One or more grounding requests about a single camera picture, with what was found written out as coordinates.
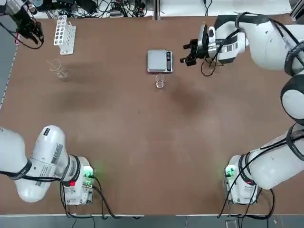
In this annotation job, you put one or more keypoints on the roll of tape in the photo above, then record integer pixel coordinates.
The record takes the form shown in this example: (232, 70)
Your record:
(32, 9)

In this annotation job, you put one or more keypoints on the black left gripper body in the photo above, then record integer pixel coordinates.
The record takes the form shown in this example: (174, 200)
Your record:
(21, 17)

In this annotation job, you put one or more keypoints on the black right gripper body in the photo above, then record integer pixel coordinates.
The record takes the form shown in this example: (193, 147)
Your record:
(202, 50)

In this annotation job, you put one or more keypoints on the large clear glass beaker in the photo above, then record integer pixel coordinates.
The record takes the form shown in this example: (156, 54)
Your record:
(62, 74)

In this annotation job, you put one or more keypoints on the aluminium profile post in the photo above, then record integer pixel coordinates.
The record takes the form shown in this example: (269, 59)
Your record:
(156, 9)

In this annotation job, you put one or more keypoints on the silver digital balance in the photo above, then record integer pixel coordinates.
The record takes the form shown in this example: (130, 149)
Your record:
(156, 60)

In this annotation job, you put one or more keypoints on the white desk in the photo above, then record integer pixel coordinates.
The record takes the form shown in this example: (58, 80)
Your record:
(47, 13)
(190, 7)

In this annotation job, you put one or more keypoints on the white test tube rack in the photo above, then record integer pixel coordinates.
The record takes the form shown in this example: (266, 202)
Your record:
(67, 48)

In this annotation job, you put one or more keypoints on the small clear glass beaker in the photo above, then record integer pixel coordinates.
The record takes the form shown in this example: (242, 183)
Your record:
(159, 83)

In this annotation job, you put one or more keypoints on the clear glass stirring rod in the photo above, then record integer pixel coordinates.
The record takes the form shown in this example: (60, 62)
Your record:
(55, 66)

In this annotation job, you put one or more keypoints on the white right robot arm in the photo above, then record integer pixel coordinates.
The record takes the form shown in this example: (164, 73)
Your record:
(261, 35)

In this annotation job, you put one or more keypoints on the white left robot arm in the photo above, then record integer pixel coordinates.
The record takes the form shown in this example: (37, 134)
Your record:
(47, 152)

